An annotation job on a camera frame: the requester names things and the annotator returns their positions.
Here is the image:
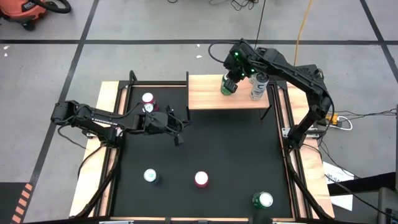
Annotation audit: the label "black mat orange stripes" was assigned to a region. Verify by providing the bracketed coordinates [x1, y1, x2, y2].
[0, 182, 34, 224]

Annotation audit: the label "black table mat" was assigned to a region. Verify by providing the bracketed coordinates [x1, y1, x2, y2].
[111, 86, 294, 218]

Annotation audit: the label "orange extension cable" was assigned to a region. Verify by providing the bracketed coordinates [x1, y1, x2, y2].
[294, 0, 313, 65]

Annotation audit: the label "grey box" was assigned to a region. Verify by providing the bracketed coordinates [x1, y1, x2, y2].
[377, 186, 398, 224]

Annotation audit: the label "black vacuum hose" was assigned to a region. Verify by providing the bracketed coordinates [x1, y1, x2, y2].
[29, 0, 73, 14]

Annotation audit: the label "red Fanta soda can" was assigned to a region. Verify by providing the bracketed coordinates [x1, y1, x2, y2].
[141, 92, 160, 112]
[194, 170, 210, 188]

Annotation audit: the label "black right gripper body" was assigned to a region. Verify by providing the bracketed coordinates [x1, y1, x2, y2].
[222, 41, 256, 94]

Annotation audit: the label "orange shop vacuum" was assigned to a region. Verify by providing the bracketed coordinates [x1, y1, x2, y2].
[0, 0, 48, 32]

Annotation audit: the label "green Sprite soda can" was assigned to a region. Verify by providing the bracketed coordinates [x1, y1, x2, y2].
[220, 73, 237, 96]
[251, 191, 274, 209]

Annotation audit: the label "plain white paper sheet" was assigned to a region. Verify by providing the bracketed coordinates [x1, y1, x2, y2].
[330, 194, 354, 212]

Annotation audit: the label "black coiled floor cable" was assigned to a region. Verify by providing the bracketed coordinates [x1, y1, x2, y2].
[254, 0, 267, 43]

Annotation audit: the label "white cable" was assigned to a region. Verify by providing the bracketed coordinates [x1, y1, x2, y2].
[337, 115, 354, 131]

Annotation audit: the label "black braided cable sleeve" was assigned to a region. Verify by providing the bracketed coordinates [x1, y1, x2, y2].
[283, 149, 331, 220]
[74, 149, 119, 218]

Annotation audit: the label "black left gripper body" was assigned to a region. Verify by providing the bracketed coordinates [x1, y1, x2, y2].
[143, 105, 185, 147]

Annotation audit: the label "wooden shelf with black legs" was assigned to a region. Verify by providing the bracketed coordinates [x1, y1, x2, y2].
[185, 71, 271, 123]

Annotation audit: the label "white printed paper sheet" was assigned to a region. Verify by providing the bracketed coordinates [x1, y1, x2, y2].
[323, 161, 355, 185]

